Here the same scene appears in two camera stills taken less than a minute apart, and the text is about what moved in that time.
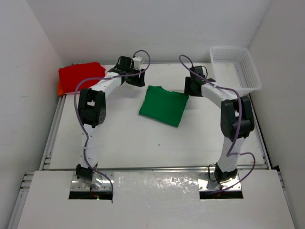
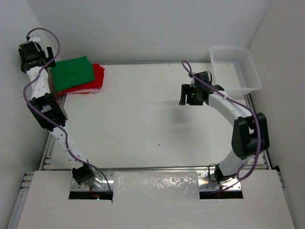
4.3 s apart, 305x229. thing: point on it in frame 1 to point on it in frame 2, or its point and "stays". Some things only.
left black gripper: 139,80 to 42,52
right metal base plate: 205,184 stays
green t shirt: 163,105 to 70,72
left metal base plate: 101,182 stays
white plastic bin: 234,68 stays
